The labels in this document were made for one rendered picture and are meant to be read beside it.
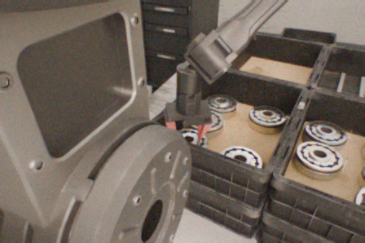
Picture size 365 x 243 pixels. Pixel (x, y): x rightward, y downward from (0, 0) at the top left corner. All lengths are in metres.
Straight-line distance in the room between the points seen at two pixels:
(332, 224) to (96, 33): 0.53
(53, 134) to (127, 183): 0.05
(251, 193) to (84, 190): 0.48
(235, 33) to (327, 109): 0.44
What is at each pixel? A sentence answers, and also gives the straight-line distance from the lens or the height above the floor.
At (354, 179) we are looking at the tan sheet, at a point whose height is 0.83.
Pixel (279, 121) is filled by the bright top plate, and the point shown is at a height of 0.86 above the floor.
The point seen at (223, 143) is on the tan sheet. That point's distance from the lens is 0.76.
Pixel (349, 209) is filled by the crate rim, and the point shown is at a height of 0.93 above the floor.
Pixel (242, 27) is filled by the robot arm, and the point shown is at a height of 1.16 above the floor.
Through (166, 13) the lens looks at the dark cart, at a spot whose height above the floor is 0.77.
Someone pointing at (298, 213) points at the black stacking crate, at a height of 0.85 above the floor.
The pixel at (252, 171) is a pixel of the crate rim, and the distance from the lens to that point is 0.56.
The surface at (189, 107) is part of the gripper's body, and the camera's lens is 0.61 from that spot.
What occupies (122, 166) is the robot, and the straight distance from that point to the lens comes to 0.16.
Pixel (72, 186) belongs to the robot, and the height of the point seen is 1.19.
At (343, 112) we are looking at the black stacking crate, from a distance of 0.89.
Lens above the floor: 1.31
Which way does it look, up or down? 36 degrees down
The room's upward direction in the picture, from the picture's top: straight up
